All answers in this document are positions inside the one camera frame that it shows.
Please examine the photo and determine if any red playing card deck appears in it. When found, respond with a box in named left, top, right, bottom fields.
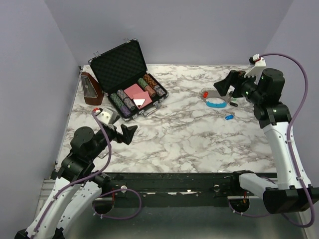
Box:
left=124, top=84, right=152, bottom=110

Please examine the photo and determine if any blue silver carabiner keyring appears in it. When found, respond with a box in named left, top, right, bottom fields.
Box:
left=199, top=88, right=230, bottom=109

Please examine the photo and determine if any white dealer button card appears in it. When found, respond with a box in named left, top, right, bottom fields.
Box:
left=133, top=99, right=145, bottom=109

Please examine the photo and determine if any blue key tag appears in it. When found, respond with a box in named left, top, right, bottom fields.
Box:
left=225, top=113, right=235, bottom=120

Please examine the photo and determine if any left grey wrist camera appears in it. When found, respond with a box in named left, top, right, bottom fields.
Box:
left=96, top=108, right=118, bottom=125

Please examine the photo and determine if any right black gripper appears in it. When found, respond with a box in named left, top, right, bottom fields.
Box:
left=214, top=69, right=265, bottom=105

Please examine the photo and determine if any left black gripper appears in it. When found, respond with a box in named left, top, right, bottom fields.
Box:
left=89, top=115, right=138, bottom=160

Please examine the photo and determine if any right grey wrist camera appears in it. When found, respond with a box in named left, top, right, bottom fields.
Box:
left=244, top=54, right=266, bottom=78

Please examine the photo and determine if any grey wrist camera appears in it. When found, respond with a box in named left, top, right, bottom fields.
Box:
left=244, top=54, right=266, bottom=78
left=96, top=108, right=118, bottom=125

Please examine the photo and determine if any black poker chip case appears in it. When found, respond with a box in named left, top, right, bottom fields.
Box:
left=88, top=39, right=168, bottom=121

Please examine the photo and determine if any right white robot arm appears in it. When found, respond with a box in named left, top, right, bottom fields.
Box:
left=214, top=68, right=319, bottom=214

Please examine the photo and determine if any brown wooden metronome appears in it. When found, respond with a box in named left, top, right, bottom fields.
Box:
left=80, top=72, right=104, bottom=106

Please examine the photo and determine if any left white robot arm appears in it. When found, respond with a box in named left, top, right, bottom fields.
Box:
left=15, top=109, right=138, bottom=239

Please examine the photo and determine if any black mounting rail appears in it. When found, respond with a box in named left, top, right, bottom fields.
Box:
left=90, top=173, right=251, bottom=211

